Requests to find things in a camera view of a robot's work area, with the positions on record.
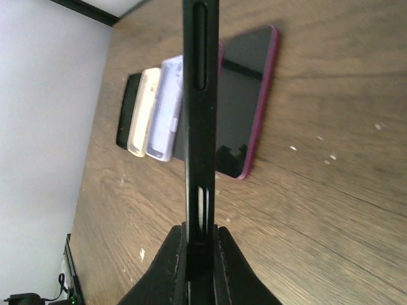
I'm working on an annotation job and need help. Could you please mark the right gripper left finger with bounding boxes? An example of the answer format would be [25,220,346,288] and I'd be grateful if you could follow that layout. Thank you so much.
[119,224,187,304]

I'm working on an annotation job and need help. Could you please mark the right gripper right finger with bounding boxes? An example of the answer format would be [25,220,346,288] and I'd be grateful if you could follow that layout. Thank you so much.
[214,226,282,305]

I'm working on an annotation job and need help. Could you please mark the lilac phone case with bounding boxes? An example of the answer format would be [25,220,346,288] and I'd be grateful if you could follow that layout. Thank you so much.
[146,55,183,161]

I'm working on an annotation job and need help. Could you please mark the black phone case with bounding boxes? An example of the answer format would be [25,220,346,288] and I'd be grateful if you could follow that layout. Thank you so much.
[116,72,142,150]

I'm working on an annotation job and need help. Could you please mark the black phone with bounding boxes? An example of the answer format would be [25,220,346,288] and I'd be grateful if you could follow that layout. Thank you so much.
[181,0,222,283]
[172,102,185,161]

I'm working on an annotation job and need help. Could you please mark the black front frame rail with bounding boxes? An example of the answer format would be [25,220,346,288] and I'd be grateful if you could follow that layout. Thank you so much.
[64,233,85,305]

